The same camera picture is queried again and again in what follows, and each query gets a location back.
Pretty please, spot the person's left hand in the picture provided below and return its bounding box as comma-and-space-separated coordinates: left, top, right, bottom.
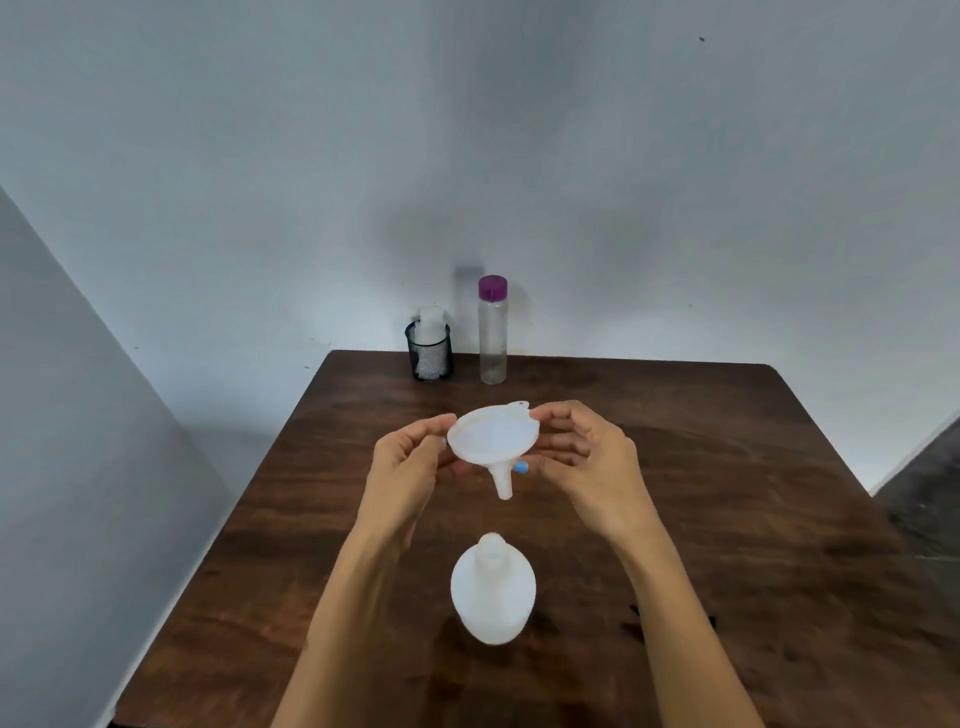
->
350, 412, 471, 550

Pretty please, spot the person's right hand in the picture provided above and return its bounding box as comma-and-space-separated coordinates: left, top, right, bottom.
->
512, 399, 662, 546

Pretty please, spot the white plastic funnel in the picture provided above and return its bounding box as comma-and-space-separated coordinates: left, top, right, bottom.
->
446, 401, 543, 502

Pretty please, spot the black spray trigger with tube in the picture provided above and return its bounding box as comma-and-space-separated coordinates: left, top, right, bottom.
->
627, 602, 720, 645

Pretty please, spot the white spray bottle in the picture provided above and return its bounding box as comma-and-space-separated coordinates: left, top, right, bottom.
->
449, 532, 539, 648

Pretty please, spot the clear water bottle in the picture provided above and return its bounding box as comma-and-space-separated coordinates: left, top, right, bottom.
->
477, 296, 509, 387

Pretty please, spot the person's left forearm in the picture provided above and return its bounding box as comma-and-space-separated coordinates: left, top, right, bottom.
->
269, 523, 415, 728

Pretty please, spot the person's right forearm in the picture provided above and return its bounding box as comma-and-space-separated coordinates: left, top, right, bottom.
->
617, 518, 767, 728

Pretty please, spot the black mesh holder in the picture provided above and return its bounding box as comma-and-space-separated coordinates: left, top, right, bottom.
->
404, 320, 456, 383

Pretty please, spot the dark wooden table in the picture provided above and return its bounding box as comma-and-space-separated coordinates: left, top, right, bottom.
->
110, 350, 960, 728

